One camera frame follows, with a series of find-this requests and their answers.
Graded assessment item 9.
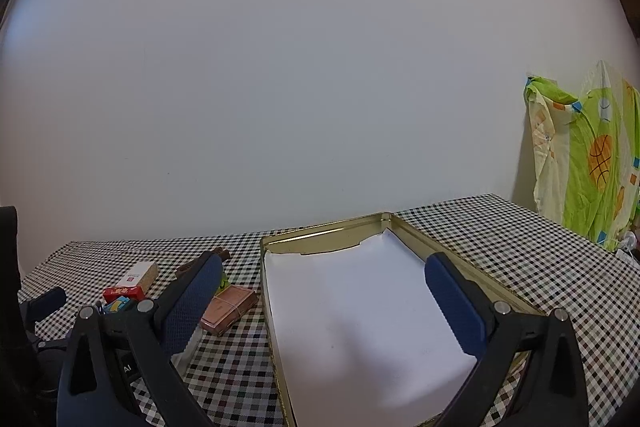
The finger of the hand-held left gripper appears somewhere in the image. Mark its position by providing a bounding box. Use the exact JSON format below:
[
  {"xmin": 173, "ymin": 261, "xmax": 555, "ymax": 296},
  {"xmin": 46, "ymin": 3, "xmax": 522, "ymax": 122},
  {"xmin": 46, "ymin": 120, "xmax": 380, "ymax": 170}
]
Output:
[{"xmin": 20, "ymin": 286, "xmax": 68, "ymax": 324}]

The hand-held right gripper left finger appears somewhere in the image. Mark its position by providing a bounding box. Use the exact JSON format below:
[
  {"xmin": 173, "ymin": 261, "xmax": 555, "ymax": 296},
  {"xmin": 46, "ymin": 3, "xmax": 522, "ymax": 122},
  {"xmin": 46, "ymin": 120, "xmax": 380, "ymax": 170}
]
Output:
[{"xmin": 56, "ymin": 252, "xmax": 226, "ymax": 427}]

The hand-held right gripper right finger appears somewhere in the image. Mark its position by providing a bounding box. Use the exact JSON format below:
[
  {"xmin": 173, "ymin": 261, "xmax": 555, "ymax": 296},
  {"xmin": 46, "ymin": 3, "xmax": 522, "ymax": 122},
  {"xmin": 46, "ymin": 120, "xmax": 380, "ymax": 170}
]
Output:
[{"xmin": 424, "ymin": 252, "xmax": 591, "ymax": 427}]

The pink case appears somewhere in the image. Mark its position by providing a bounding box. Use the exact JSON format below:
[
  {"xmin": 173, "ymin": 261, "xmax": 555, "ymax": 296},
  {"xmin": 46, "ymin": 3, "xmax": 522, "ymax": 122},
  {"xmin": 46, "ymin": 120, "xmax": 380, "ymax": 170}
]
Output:
[{"xmin": 199, "ymin": 284, "xmax": 260, "ymax": 337}]

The gold metal tin box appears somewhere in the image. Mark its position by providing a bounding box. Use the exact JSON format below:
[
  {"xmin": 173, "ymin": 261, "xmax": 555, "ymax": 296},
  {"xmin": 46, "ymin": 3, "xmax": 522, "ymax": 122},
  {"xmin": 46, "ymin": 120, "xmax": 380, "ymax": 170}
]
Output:
[{"xmin": 259, "ymin": 211, "xmax": 548, "ymax": 427}]

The brown wooden piece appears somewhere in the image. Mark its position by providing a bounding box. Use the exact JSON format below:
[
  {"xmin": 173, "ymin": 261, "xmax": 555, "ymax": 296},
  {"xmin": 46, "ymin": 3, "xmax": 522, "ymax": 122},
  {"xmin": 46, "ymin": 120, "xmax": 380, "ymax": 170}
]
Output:
[{"xmin": 175, "ymin": 248, "xmax": 232, "ymax": 280}]

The white and wood box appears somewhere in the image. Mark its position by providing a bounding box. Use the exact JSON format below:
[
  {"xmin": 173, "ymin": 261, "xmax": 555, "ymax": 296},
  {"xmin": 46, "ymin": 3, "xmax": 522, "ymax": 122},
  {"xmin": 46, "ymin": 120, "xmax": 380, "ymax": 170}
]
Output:
[{"xmin": 116, "ymin": 261, "xmax": 159, "ymax": 295}]

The blue toy building block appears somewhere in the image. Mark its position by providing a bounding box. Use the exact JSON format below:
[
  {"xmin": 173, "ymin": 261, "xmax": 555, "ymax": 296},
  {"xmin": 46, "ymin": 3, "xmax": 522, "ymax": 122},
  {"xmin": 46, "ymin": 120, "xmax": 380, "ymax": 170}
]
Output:
[{"xmin": 95, "ymin": 298, "xmax": 138, "ymax": 315}]

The red small box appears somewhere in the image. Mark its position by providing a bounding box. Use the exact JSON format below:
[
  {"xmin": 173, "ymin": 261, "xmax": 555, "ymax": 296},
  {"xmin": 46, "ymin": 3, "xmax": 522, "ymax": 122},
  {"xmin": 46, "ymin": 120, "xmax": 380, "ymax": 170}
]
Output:
[{"xmin": 102, "ymin": 285, "xmax": 146, "ymax": 304}]

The checkered tablecloth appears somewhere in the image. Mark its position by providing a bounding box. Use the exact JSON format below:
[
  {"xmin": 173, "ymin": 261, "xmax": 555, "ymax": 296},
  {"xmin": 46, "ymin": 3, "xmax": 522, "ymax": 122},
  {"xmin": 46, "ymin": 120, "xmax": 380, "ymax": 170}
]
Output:
[{"xmin": 17, "ymin": 193, "xmax": 640, "ymax": 427}]

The white paper sheet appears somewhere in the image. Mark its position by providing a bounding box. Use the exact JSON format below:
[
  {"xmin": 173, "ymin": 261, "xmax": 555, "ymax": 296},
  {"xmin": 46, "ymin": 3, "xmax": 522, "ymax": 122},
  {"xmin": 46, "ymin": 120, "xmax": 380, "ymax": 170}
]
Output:
[{"xmin": 263, "ymin": 228, "xmax": 478, "ymax": 427}]

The green printed cloth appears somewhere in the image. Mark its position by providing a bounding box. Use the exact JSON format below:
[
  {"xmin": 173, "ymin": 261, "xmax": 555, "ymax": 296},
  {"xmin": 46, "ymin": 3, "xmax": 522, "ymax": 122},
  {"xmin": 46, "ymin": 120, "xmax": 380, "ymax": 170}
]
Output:
[{"xmin": 522, "ymin": 59, "xmax": 640, "ymax": 250}]

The small white object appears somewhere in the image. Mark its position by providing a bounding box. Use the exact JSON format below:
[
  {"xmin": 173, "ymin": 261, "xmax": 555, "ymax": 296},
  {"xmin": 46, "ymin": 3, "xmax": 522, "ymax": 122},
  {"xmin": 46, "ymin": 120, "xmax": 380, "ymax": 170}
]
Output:
[{"xmin": 612, "ymin": 229, "xmax": 640, "ymax": 265}]

